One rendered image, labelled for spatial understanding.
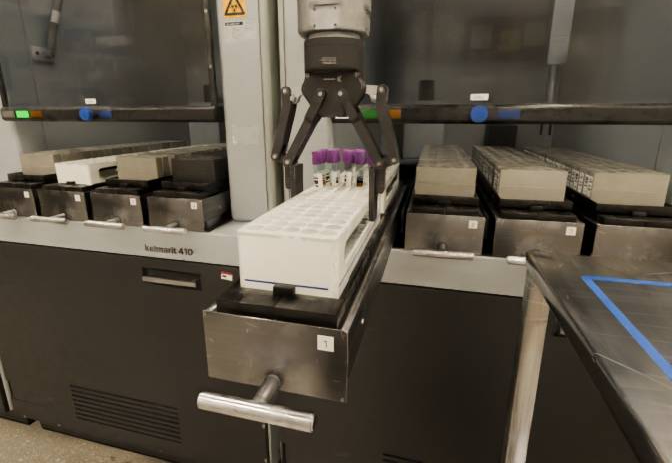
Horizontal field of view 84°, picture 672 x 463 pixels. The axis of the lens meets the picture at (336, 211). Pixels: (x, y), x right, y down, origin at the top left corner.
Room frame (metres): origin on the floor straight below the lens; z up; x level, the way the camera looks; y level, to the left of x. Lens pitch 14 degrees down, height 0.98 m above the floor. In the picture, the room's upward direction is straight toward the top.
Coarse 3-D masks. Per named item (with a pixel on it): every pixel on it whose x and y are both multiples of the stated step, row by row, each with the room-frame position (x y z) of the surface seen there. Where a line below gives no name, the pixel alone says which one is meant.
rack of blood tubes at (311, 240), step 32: (320, 192) 0.52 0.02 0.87; (352, 192) 0.52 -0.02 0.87; (256, 224) 0.36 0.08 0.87; (288, 224) 0.36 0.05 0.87; (320, 224) 0.36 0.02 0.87; (352, 224) 0.38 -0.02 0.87; (256, 256) 0.33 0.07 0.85; (288, 256) 0.32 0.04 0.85; (320, 256) 0.32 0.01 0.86; (352, 256) 0.38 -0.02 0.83; (256, 288) 0.33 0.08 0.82
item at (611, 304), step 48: (528, 288) 0.40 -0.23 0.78; (576, 288) 0.32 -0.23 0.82; (624, 288) 0.32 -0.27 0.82; (528, 336) 0.40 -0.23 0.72; (576, 336) 0.25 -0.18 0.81; (624, 336) 0.25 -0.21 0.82; (528, 384) 0.40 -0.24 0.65; (624, 384) 0.19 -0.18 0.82; (528, 432) 0.40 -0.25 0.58; (624, 432) 0.17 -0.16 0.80
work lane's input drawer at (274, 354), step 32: (384, 224) 0.58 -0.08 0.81; (384, 256) 0.51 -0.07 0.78; (288, 288) 0.31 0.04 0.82; (352, 288) 0.34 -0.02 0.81; (224, 320) 0.30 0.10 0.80; (256, 320) 0.29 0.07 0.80; (288, 320) 0.29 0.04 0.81; (320, 320) 0.28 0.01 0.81; (352, 320) 0.29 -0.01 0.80; (224, 352) 0.30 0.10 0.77; (256, 352) 0.29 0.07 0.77; (288, 352) 0.29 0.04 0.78; (320, 352) 0.28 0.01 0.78; (352, 352) 0.29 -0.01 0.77; (256, 384) 0.29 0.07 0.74; (288, 384) 0.29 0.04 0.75; (320, 384) 0.28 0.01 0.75; (256, 416) 0.25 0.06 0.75; (288, 416) 0.24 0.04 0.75
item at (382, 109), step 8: (384, 88) 0.47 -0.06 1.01; (376, 96) 0.48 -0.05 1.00; (384, 96) 0.47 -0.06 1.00; (376, 104) 0.48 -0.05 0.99; (384, 104) 0.47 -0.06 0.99; (384, 112) 0.47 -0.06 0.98; (384, 120) 0.47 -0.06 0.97; (384, 128) 0.47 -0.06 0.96; (392, 128) 0.49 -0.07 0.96; (384, 136) 0.47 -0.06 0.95; (392, 136) 0.47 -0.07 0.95; (392, 144) 0.47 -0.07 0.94; (392, 152) 0.47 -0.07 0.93; (392, 160) 0.47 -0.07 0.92
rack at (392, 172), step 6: (366, 162) 0.92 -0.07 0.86; (354, 168) 0.83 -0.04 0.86; (366, 168) 0.82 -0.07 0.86; (390, 168) 0.83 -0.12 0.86; (396, 168) 0.82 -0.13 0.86; (342, 174) 0.73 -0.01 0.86; (354, 174) 0.73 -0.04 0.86; (366, 174) 0.75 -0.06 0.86; (390, 174) 0.73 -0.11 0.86; (396, 174) 0.89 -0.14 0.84; (342, 180) 0.66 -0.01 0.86; (354, 180) 0.66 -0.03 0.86; (366, 180) 0.67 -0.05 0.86; (390, 180) 0.71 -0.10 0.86; (396, 180) 0.87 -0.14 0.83; (390, 186) 0.81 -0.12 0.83; (396, 186) 0.84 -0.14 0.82; (384, 192) 0.63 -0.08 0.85; (390, 192) 0.73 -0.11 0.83; (384, 198) 0.63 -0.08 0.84; (390, 198) 0.72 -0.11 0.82; (384, 204) 0.63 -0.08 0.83
